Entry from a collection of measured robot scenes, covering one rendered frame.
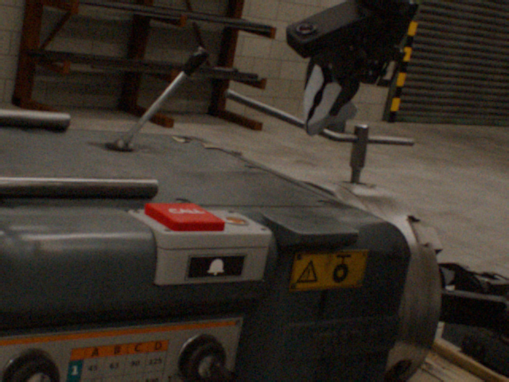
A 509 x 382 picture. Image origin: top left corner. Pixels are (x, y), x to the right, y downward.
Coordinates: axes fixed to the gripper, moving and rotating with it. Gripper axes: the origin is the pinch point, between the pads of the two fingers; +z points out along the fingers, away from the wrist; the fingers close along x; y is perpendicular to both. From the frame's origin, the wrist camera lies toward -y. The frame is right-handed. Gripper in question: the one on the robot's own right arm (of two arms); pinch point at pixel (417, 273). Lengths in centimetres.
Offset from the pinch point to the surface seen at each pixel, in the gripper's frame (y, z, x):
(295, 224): -50, -27, 17
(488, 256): 386, 296, -108
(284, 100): 549, 740, -92
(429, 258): -16.4, -16.3, 8.7
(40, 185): -77, -20, 18
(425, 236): -15.1, -13.5, 10.9
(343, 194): -26.1, -7.2, 14.8
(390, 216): -20.8, -11.6, 13.1
